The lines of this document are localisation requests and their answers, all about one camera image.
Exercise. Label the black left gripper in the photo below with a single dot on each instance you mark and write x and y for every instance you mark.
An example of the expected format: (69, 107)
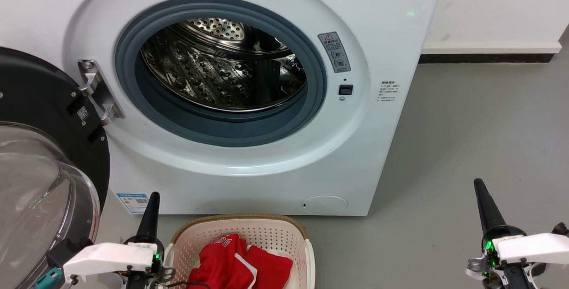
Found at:
(144, 238)

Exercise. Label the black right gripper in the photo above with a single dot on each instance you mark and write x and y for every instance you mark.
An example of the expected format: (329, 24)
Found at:
(498, 232)

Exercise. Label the red garment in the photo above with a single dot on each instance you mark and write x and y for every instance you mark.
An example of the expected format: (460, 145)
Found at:
(218, 262)

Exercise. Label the cream perforated laundry basket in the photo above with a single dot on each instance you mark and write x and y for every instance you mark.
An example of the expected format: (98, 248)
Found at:
(266, 235)

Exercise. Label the silver metal door hinge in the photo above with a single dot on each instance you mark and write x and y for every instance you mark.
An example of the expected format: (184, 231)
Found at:
(100, 95)

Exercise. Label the stainless steel washing machine drum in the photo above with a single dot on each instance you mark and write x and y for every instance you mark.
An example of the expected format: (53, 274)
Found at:
(200, 75)

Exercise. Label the black glass washer door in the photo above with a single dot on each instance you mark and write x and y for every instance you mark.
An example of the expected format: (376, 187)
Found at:
(44, 89)

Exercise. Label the blue energy label sticker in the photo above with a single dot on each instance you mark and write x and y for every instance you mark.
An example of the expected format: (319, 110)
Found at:
(133, 203)

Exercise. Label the small white QR door sticker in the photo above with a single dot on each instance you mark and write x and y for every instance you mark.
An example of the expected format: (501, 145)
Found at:
(83, 113)

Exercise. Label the white front-load washing machine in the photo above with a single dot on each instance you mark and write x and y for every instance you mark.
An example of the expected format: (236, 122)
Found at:
(378, 146)

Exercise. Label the black baseboard strip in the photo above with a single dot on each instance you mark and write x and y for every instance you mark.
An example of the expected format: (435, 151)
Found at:
(484, 58)

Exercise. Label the round white filter cover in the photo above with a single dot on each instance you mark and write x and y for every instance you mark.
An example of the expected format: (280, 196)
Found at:
(324, 205)

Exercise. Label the black door latch socket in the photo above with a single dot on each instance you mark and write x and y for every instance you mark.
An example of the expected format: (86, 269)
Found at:
(346, 90)

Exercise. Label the grey warning label sticker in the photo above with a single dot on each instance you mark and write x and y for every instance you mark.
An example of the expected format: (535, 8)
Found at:
(334, 53)

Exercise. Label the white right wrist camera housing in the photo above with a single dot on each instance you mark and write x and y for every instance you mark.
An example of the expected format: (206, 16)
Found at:
(533, 246)

